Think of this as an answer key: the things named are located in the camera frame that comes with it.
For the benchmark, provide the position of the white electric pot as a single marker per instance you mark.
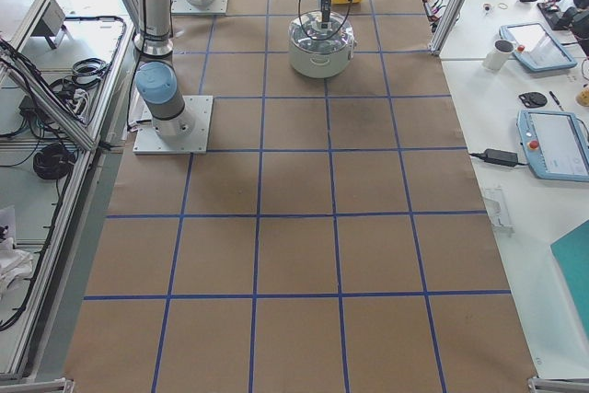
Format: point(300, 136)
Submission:
point(319, 65)

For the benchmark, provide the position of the brown paper mat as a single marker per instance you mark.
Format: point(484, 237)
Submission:
point(332, 238)

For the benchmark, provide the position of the clear plastic bracket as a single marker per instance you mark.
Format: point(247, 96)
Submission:
point(497, 210)

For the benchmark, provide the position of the black pen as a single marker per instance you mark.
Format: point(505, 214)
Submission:
point(555, 99)

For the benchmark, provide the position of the black power adapter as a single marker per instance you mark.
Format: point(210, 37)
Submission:
point(501, 157)

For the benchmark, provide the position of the white mug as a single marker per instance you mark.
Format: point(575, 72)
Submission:
point(500, 52)

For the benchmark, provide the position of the far blue teach pendant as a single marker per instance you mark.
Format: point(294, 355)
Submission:
point(537, 48)

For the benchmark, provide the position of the grey metal box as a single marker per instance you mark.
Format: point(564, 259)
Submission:
point(50, 21)

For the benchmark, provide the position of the black round disc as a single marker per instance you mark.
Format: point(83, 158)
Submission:
point(533, 100)

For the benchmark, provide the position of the blue teach pendant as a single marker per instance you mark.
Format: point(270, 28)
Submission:
point(554, 145)
point(537, 48)

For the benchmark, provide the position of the near blue teach pendant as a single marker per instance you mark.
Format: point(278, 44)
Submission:
point(554, 145)

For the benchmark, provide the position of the teal board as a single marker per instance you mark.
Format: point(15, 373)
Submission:
point(571, 253)

